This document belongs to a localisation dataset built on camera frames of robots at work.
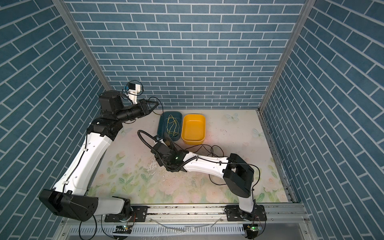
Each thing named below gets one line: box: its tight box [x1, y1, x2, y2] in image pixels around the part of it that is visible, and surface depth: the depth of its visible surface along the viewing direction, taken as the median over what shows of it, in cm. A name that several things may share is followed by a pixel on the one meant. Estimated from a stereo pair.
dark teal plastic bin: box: [157, 111, 183, 142], surface depth 109 cm
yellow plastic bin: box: [181, 113, 207, 145], surface depth 108 cm
